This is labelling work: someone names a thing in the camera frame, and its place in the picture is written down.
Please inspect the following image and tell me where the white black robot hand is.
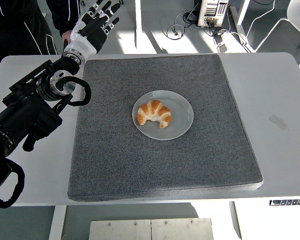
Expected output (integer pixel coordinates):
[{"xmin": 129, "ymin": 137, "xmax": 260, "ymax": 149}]
[{"xmin": 63, "ymin": 0, "xmax": 122, "ymax": 60}]

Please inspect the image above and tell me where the golden brown croissant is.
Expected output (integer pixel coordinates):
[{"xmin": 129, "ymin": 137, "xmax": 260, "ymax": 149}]
[{"xmin": 136, "ymin": 99, "xmax": 173, "ymax": 130}]

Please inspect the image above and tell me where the round grey plate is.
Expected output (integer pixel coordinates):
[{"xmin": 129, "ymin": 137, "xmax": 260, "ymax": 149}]
[{"xmin": 131, "ymin": 90, "xmax": 195, "ymax": 141}]

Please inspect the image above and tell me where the grey metal plate with screws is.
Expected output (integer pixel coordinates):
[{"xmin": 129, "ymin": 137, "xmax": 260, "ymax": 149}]
[{"xmin": 88, "ymin": 217, "xmax": 214, "ymax": 240}]

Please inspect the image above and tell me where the person's hand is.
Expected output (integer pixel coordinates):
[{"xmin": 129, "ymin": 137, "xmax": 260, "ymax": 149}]
[{"xmin": 61, "ymin": 30, "xmax": 74, "ymax": 48}]

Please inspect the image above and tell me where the person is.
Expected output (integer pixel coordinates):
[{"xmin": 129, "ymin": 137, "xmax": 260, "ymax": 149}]
[{"xmin": 0, "ymin": 0, "xmax": 82, "ymax": 78}]

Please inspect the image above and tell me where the white computer tower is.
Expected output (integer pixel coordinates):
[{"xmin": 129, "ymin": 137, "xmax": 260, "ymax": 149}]
[{"xmin": 197, "ymin": 0, "xmax": 230, "ymax": 28}]

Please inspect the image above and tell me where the white power strip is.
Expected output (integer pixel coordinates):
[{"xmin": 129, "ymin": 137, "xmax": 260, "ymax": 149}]
[{"xmin": 213, "ymin": 30, "xmax": 251, "ymax": 54}]

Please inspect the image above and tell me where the grey speckled mat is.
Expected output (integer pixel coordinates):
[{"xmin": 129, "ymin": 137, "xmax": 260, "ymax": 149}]
[{"xmin": 67, "ymin": 53, "xmax": 264, "ymax": 203}]

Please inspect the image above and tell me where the white slanted desk leg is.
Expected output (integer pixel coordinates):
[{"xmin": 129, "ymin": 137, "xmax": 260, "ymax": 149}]
[{"xmin": 229, "ymin": 0, "xmax": 256, "ymax": 53}]

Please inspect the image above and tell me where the white table leg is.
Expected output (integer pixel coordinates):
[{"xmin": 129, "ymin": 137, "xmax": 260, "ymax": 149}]
[
  {"xmin": 228, "ymin": 201, "xmax": 243, "ymax": 240},
  {"xmin": 47, "ymin": 204, "xmax": 68, "ymax": 240}
]

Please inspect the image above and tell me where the white chair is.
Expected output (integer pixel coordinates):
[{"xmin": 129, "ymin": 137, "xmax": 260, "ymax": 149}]
[{"xmin": 244, "ymin": 0, "xmax": 300, "ymax": 69}]

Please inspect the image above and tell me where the black table control panel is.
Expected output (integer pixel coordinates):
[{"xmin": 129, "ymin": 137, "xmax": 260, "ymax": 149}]
[{"xmin": 269, "ymin": 198, "xmax": 300, "ymax": 208}]

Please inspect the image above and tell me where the black floor cable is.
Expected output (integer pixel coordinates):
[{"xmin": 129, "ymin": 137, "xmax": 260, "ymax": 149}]
[{"xmin": 166, "ymin": 4, "xmax": 200, "ymax": 41}]

